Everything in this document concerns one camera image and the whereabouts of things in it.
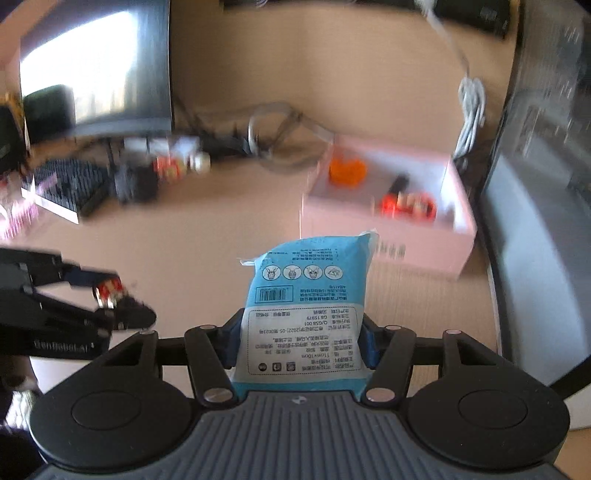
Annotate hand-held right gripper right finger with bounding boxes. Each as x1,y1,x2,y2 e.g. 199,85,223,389
360,316,502,406

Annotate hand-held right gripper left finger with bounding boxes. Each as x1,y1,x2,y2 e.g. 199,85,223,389
95,310,245,408

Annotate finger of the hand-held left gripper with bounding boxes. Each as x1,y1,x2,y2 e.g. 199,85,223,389
36,287,158,332
60,262,122,297

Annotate small red white block toy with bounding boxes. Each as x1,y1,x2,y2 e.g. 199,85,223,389
95,274,128,308

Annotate blue packet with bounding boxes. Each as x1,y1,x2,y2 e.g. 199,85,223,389
231,231,380,401

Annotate pink box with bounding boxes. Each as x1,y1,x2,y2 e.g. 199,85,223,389
300,134,478,280

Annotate black plush toy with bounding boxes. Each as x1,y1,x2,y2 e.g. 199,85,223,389
115,162,160,205

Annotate red figurine toy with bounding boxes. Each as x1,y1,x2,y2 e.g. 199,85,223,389
381,191,437,223

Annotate orange pumpkin toy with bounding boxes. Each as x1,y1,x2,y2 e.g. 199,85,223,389
329,157,368,186

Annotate wooden desktop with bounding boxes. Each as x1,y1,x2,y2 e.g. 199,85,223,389
0,106,591,435

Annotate black keyboard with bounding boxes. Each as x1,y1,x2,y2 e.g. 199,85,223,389
21,158,110,225

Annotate pink patterned object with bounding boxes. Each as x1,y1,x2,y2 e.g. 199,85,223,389
0,175,38,237

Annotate small red white toy figure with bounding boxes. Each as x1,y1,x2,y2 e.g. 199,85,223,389
154,154,184,182

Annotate small white ball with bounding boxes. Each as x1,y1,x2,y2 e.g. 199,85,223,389
187,151,212,175

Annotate computer monitor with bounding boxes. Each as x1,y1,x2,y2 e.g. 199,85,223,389
18,0,174,140

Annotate computer case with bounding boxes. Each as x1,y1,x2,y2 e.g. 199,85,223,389
478,0,591,403

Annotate white cable bundle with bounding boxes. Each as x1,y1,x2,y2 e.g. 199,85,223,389
414,0,486,158

